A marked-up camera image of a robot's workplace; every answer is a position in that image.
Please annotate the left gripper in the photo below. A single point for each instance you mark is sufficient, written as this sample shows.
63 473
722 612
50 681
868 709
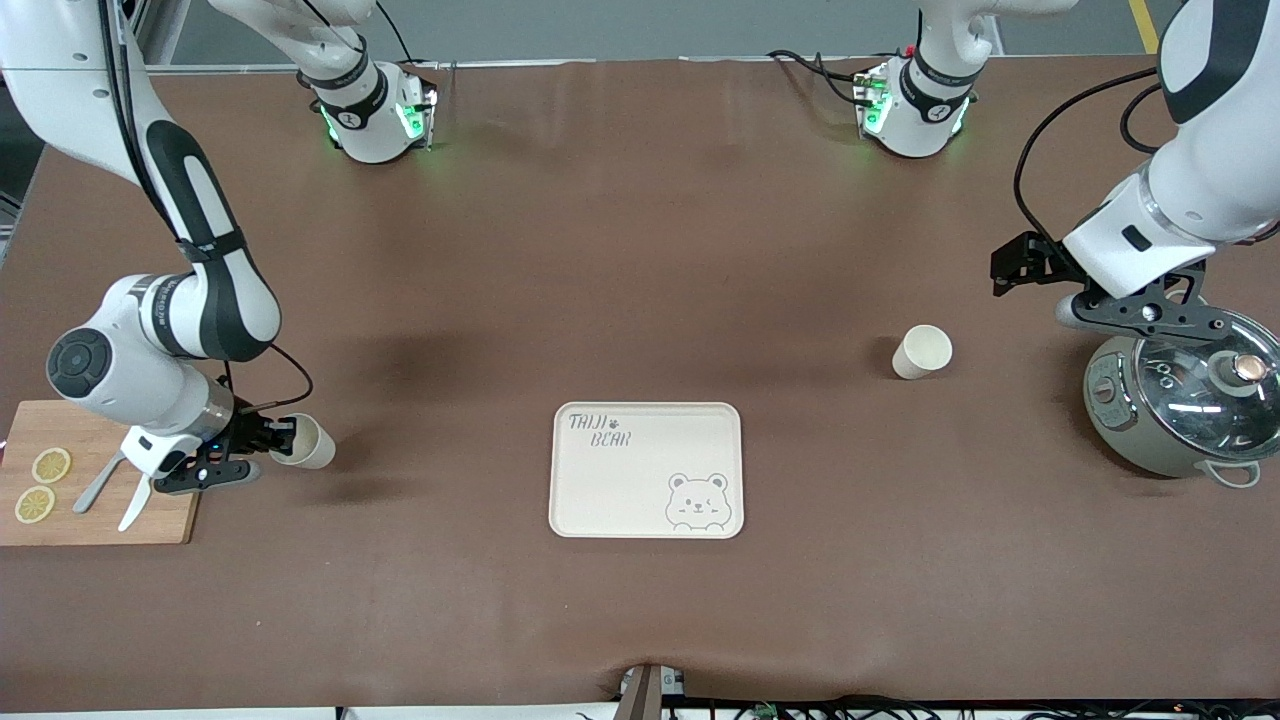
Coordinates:
1040 262

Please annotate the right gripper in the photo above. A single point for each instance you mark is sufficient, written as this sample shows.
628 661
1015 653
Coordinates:
245 432

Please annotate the white paper cup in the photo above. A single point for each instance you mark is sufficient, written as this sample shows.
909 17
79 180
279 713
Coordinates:
315 450
925 350

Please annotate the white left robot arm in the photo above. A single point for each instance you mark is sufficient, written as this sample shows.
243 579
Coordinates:
1220 170

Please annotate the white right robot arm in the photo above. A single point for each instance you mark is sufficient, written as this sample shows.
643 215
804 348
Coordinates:
120 380

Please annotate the white plastic knife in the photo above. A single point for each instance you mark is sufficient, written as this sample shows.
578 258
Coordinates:
132 512

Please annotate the grey electric cooking pot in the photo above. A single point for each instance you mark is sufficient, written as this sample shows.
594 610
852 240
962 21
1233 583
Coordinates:
1115 420

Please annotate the grey plastic knife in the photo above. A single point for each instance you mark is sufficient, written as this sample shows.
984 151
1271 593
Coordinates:
92 493

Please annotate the bamboo cutting board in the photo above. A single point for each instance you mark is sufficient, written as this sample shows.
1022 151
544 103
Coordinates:
90 520

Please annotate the glass pot lid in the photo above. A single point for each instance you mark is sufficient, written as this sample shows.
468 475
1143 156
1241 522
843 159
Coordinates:
1200 410

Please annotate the yellow lemon slice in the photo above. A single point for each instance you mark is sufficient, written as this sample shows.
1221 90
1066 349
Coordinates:
51 465
35 504

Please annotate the white bear print tray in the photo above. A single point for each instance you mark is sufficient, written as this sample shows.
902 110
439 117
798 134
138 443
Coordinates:
640 480

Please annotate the brown table cover mat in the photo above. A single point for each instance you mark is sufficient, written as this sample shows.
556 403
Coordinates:
640 250

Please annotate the aluminium frame post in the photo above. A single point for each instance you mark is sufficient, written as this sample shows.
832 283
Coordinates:
160 30

